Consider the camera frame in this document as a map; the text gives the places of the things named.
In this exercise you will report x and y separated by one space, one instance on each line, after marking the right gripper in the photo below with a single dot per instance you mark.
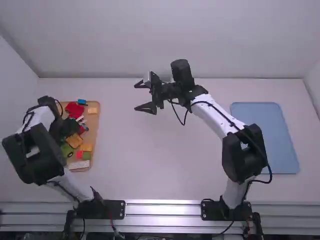
157 92

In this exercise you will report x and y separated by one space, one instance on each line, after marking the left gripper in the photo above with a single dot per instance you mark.
58 128

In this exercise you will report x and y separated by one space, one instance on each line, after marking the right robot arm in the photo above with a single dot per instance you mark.
215 112

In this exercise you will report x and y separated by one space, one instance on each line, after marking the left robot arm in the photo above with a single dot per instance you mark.
35 152

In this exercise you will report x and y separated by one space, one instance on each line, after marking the green toy car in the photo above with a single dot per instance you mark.
66 148

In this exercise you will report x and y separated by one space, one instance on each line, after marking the red toy brick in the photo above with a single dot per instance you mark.
79 154
74 108
81 128

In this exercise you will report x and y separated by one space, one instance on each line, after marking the black and white toy brick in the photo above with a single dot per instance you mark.
81 119

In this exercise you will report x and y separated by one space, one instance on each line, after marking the yellow toy brick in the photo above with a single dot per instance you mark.
87 147

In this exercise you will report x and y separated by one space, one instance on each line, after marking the tan tray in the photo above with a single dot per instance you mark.
93 130

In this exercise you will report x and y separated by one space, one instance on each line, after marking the green toy brick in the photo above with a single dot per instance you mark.
86 156

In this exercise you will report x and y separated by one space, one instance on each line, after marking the silver rails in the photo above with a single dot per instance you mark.
162 207

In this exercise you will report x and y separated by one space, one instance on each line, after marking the blue mat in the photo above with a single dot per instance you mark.
270 140

